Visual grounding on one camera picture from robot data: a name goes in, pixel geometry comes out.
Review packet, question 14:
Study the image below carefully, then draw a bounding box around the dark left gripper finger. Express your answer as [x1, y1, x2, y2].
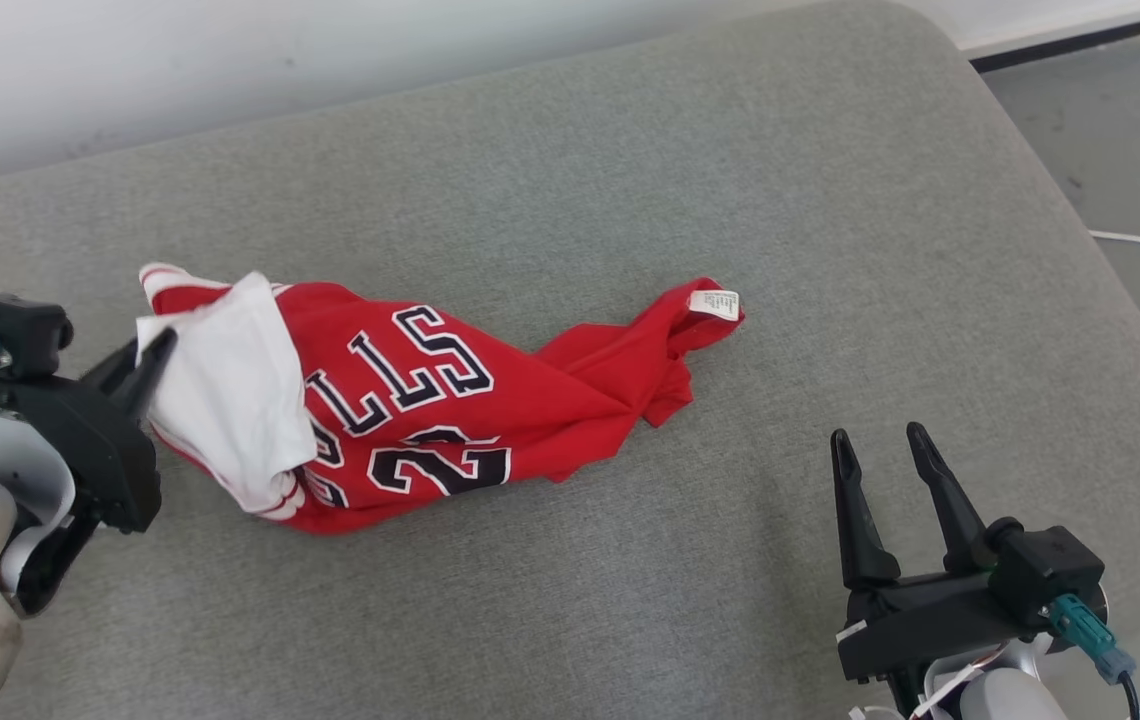
[115, 328, 178, 421]
[80, 339, 139, 394]

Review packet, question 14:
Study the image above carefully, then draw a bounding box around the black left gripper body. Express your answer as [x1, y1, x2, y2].
[0, 370, 163, 614]

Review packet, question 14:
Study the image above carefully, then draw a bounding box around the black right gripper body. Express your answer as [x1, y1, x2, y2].
[837, 565, 1041, 716]

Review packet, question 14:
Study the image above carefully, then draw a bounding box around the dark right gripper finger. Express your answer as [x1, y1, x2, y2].
[907, 422, 992, 574]
[830, 429, 902, 591]

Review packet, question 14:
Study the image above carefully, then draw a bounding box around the red Bulls basketball jersey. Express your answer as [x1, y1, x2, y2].
[135, 262, 746, 536]

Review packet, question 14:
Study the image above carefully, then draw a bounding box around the grey fabric sofa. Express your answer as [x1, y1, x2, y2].
[0, 0, 1140, 720]

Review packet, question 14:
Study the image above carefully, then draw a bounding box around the thin white red wire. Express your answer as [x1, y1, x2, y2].
[848, 640, 1013, 720]

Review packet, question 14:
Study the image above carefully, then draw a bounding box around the teal right camera cable plug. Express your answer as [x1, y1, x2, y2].
[1048, 594, 1140, 720]

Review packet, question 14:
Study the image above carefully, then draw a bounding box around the white wall baseboard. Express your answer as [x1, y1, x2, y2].
[955, 0, 1140, 73]

